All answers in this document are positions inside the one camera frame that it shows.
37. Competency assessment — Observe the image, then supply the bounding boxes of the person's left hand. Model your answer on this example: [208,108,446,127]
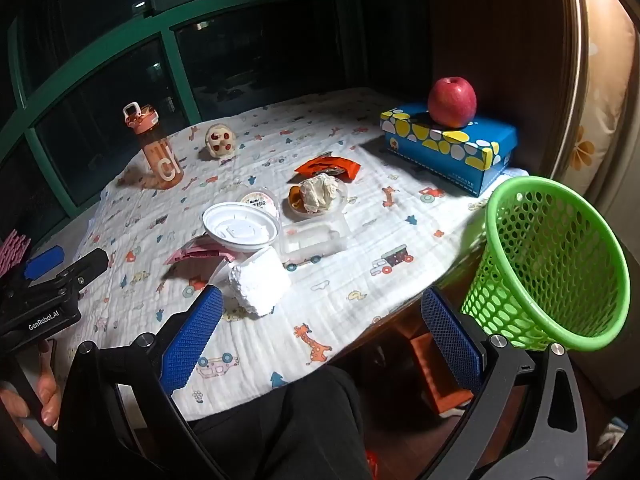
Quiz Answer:
[0,340,63,453]

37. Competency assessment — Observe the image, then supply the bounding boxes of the white red-spotted round toy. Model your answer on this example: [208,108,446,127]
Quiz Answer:
[205,122,238,160]

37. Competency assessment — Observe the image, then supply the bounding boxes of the green window frame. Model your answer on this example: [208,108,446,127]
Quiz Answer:
[0,0,431,221]

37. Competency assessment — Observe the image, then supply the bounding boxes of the clear rectangular plastic box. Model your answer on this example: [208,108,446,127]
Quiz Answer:
[279,221,348,266]

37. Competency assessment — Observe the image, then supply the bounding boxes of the person's legs in black pants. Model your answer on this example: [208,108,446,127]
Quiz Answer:
[170,365,381,480]

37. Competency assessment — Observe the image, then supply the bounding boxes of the orange water bottle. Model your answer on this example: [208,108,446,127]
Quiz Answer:
[122,101,185,190]

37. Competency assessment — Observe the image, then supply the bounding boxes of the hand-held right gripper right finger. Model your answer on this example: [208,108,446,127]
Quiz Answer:
[420,287,591,480]

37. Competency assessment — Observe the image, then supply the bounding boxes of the orange snack wrapper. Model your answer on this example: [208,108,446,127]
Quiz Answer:
[293,154,362,183]

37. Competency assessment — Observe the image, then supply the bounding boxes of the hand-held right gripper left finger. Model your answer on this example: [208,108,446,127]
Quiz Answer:
[57,284,236,480]

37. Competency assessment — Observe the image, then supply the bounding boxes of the pink packet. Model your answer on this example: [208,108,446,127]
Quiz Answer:
[165,240,236,266]

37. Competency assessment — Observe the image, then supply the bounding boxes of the orange stool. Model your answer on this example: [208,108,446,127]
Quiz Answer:
[407,332,476,413]

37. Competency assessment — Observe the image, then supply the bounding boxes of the red apple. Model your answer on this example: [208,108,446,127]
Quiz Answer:
[427,76,478,129]

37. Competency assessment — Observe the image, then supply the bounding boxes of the brown wooden panel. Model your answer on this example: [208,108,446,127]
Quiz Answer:
[427,0,586,196]

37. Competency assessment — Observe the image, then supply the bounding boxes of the white paper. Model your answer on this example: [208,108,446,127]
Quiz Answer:
[299,174,341,213]

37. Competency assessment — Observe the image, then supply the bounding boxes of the blue spotted tissue box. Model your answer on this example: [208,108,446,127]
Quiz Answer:
[380,103,518,197]

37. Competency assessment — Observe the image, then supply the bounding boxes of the pink perforated object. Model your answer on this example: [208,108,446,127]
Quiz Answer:
[0,230,32,276]

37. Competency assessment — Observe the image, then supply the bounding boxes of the white round plastic lid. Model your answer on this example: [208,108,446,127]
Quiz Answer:
[202,202,281,252]

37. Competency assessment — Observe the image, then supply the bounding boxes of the printed white tablecloth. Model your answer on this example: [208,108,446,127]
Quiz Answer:
[75,87,531,421]

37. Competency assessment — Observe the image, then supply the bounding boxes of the small white lidded cup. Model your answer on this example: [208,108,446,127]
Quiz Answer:
[239,186,281,218]

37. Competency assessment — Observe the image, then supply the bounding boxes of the green mesh plastic basket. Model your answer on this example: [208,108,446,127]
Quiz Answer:
[460,175,632,352]

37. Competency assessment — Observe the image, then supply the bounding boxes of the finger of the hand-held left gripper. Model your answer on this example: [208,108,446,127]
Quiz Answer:
[0,245,65,293]
[30,249,110,306]

